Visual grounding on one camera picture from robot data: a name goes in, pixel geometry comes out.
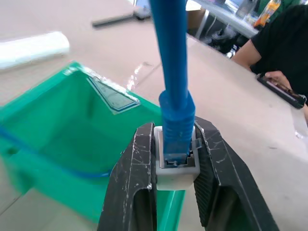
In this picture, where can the person in black shirt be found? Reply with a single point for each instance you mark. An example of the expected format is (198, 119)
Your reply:
(281, 38)

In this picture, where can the white plastic roll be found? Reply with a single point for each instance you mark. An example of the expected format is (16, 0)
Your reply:
(29, 50)

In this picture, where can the white coupler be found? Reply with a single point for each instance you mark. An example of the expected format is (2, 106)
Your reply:
(178, 175)

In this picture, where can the black flat bar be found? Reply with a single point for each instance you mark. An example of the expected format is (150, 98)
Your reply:
(113, 19)

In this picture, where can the black smartphone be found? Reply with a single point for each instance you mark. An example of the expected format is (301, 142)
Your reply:
(281, 90)

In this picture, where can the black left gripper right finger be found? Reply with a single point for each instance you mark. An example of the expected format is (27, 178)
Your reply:
(231, 183)

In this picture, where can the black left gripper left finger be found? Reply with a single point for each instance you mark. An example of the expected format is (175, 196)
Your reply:
(125, 183)

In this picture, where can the cardboard box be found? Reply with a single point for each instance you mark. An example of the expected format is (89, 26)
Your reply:
(194, 16)

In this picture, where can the orange drink bottle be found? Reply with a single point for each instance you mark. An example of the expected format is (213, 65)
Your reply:
(267, 12)

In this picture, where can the green plastic bin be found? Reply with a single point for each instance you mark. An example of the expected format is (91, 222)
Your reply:
(62, 130)

